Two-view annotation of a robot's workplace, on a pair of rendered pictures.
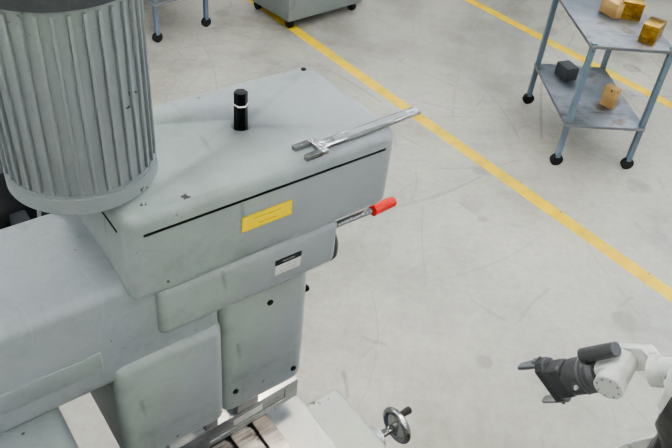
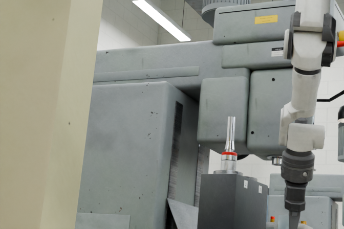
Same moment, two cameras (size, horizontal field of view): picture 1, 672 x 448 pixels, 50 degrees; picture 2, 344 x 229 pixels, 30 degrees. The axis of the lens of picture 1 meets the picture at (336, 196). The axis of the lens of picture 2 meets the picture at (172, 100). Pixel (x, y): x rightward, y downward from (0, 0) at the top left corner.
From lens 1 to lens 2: 2.49 m
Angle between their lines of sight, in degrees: 82
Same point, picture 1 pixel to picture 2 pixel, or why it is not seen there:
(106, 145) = not seen: outside the picture
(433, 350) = not seen: outside the picture
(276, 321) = (277, 94)
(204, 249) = (239, 26)
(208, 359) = (237, 92)
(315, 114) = not seen: hidden behind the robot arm
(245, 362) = (259, 114)
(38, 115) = not seen: outside the picture
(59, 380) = (184, 71)
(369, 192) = not seen: hidden behind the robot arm
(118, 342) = (206, 64)
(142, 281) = (215, 32)
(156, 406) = (211, 107)
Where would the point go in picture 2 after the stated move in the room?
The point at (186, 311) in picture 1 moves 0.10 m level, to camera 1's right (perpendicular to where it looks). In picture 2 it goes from (231, 58) to (244, 51)
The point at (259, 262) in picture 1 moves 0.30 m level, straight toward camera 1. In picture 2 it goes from (264, 45) to (197, 24)
